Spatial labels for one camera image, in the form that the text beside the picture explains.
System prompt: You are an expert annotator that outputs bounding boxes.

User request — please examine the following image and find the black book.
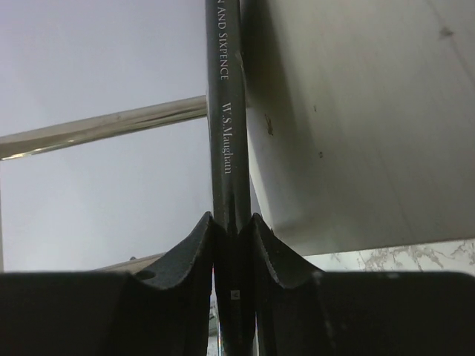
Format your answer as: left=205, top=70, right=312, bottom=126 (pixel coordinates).
left=206, top=1, right=255, bottom=355

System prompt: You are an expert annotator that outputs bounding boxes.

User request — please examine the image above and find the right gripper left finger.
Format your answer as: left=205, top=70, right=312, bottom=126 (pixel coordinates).
left=1, top=213, right=214, bottom=355

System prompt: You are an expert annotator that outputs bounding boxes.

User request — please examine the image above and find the white two-tier shelf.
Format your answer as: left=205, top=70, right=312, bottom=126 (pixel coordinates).
left=1, top=1, right=474, bottom=273

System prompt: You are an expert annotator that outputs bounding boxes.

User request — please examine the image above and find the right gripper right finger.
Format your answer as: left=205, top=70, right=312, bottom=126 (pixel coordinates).
left=251, top=214, right=474, bottom=355

